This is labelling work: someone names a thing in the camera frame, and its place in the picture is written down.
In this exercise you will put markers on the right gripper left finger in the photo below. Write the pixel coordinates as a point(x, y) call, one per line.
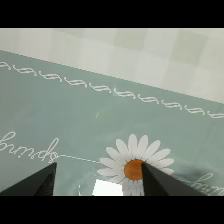
point(37, 184)

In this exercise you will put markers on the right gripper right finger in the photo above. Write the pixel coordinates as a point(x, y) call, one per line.
point(163, 185)

